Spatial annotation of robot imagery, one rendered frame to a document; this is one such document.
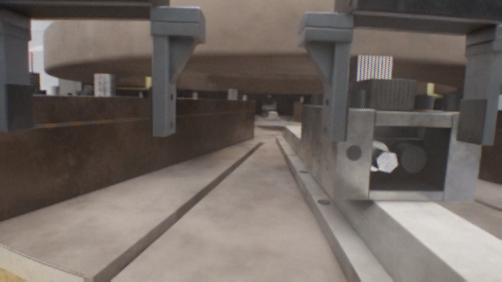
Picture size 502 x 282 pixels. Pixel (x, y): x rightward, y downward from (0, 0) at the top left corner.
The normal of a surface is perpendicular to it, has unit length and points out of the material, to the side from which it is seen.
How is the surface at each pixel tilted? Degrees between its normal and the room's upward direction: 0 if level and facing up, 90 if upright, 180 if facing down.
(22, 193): 90
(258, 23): 90
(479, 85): 90
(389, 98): 90
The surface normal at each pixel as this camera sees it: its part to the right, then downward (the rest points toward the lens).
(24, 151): 0.92, 0.07
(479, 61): -1.00, -0.03
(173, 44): 0.02, 0.10
